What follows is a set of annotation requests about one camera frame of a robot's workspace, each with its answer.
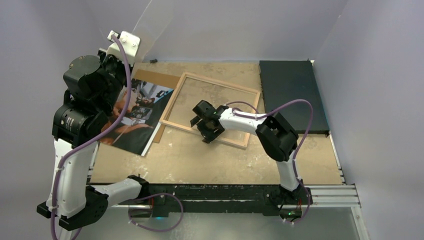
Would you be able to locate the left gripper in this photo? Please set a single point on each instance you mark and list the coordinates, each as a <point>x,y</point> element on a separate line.
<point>108,59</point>

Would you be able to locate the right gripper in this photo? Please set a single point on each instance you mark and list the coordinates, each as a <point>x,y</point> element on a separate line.
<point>209,135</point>

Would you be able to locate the picture frame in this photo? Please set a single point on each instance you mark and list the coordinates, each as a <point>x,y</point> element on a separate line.
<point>193,88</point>

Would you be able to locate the printed photo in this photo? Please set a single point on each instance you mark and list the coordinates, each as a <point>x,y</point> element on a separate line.
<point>122,135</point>

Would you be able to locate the brown backing board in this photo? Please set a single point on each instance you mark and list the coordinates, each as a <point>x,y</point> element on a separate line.
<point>155,78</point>

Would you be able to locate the clear acrylic sheet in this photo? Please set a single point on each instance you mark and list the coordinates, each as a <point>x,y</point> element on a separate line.
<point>153,21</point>

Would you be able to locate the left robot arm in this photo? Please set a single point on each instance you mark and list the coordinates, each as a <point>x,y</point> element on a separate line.
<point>93,86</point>

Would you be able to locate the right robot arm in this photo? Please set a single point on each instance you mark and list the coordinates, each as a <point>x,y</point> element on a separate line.
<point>278,138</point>

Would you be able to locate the black mounting plate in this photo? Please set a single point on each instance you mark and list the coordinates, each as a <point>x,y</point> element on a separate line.
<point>146,199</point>

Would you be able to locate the black foam mat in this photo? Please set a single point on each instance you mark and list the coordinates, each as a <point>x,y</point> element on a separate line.
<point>285,80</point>

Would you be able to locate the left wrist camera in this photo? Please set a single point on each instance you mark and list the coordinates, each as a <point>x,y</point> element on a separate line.
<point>129,42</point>

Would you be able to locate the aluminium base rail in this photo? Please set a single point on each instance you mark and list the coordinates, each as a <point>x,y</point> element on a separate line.
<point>331,195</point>

